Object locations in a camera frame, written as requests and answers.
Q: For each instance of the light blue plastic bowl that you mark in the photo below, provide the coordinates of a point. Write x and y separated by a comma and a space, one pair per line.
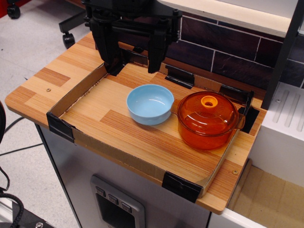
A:
150, 104

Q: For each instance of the white toy sink drainboard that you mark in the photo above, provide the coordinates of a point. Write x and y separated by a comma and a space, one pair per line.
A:
279, 145

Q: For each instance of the black vertical metal post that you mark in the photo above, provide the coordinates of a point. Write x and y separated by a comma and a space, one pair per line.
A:
285, 51

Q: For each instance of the orange transparent pot lid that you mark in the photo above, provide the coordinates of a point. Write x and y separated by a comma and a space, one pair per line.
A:
207, 114

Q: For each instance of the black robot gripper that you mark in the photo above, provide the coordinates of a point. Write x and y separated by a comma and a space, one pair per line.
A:
146, 18

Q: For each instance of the office chair base with wheels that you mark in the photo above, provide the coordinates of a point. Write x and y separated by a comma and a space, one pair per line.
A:
69, 24

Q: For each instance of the grey toy dishwasher cabinet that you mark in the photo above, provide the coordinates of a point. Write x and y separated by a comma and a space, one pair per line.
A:
103, 194

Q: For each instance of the white wooden shelf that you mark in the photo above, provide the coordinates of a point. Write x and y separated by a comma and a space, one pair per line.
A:
236, 15

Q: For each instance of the orange transparent glass pot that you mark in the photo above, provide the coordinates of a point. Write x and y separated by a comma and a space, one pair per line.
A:
205, 142

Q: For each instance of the cardboard fence with black tape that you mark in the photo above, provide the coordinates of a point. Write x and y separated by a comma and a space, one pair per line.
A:
94, 106

